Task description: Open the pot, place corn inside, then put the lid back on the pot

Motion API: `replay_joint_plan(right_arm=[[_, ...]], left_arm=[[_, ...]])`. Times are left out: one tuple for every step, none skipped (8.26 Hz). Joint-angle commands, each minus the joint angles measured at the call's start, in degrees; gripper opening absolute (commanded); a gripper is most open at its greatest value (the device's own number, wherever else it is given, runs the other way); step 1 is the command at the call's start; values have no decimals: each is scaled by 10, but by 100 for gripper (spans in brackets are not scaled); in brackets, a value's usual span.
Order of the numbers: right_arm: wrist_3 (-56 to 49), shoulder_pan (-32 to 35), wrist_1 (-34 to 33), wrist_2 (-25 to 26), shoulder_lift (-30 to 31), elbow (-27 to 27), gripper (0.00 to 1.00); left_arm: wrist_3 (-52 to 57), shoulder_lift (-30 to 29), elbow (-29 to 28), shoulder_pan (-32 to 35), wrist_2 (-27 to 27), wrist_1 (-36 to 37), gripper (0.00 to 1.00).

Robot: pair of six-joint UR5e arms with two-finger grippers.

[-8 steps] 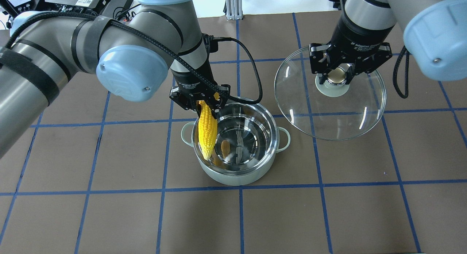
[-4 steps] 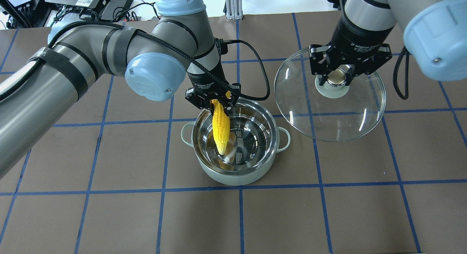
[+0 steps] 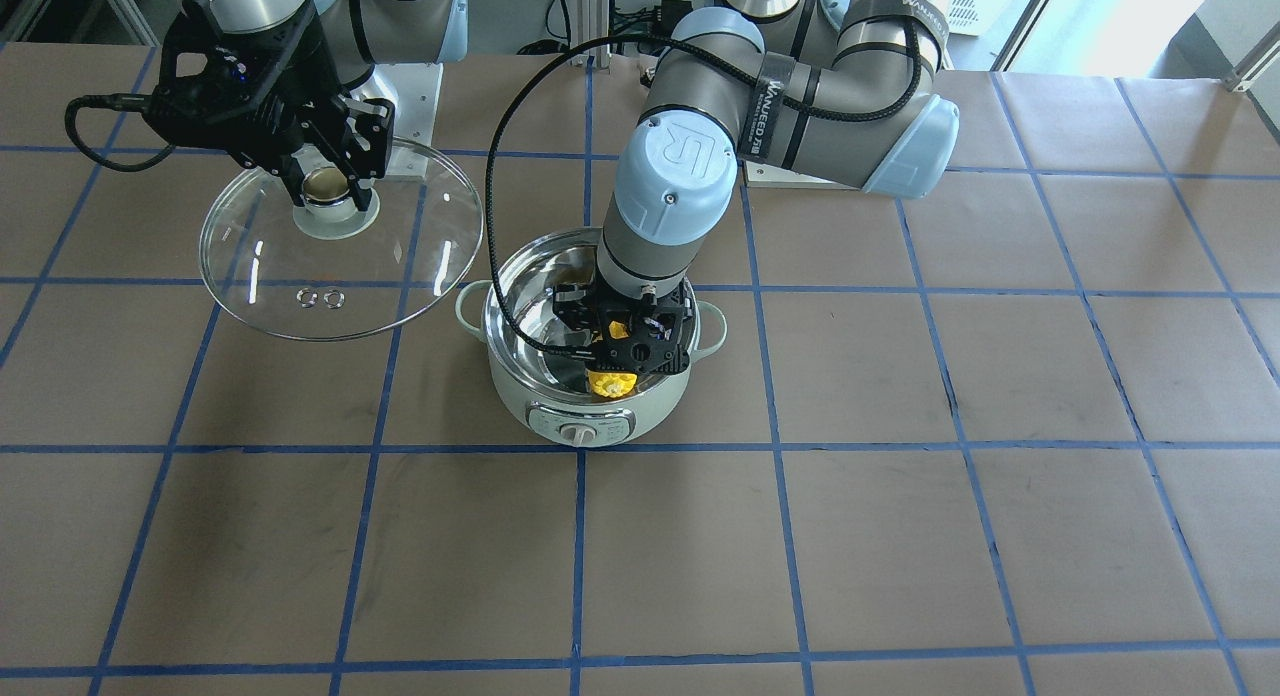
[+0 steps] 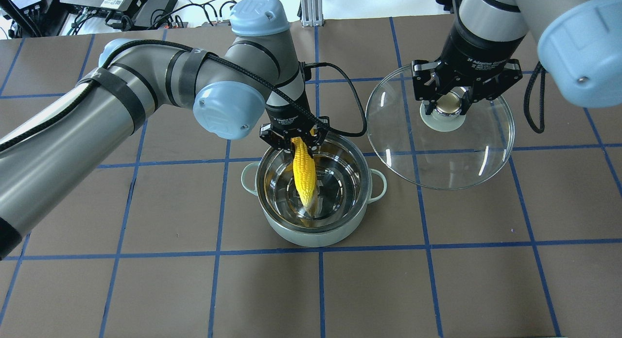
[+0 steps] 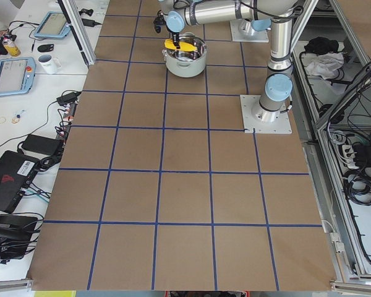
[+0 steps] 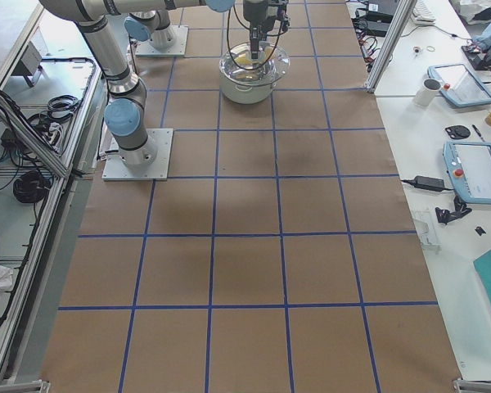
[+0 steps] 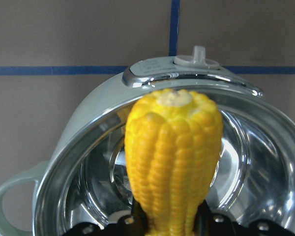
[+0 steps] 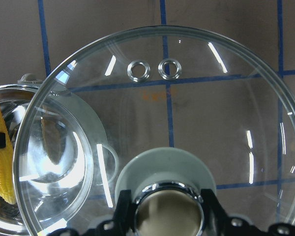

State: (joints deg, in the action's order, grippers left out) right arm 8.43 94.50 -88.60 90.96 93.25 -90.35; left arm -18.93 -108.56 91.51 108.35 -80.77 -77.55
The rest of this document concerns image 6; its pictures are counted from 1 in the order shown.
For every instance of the white electric cooking pot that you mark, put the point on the white electric cooking pot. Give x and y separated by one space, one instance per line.
245 86

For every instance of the near blue teach pendant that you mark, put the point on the near blue teach pendant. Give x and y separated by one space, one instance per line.
469 170

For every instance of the black bracket part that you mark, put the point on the black bracket part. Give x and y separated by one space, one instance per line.
461 209

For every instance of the black power adapter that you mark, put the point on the black power adapter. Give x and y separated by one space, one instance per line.
429 183

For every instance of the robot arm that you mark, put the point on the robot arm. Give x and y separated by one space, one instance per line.
124 115
141 25

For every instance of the aluminium frame post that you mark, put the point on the aluminium frame post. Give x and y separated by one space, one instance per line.
404 10

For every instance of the glass pot lid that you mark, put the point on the glass pot lid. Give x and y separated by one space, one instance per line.
280 58

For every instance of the white mug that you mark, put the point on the white mug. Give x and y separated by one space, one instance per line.
427 92

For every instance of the black round disc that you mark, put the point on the black round disc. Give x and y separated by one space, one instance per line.
457 132

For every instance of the far blue teach pendant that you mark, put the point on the far blue teach pendant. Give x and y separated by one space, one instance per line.
460 85

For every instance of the yellow corn cob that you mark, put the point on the yellow corn cob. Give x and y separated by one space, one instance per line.
244 58

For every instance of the black pen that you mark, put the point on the black pen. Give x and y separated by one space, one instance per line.
478 133

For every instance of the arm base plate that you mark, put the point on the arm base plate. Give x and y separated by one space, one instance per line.
168 42
149 162

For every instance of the blue teach pendant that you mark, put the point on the blue teach pendant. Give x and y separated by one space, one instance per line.
469 170
460 85

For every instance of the clear plastic box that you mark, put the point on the clear plastic box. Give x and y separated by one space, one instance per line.
425 227

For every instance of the brown paper table cover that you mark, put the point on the brown paper table cover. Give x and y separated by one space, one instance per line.
280 254

